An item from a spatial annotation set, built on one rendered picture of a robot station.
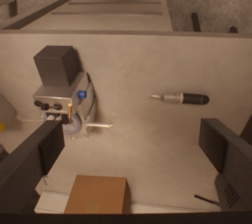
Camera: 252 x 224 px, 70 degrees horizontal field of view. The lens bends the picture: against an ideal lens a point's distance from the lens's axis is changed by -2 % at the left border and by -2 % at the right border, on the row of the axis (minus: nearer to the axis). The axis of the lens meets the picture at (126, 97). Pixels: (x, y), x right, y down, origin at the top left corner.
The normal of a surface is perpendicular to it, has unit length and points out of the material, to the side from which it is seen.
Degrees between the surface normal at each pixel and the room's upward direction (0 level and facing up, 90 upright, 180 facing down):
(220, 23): 0
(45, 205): 90
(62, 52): 90
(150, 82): 0
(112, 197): 90
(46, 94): 90
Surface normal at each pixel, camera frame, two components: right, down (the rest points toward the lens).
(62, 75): -0.13, 0.62
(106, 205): -0.15, -0.78
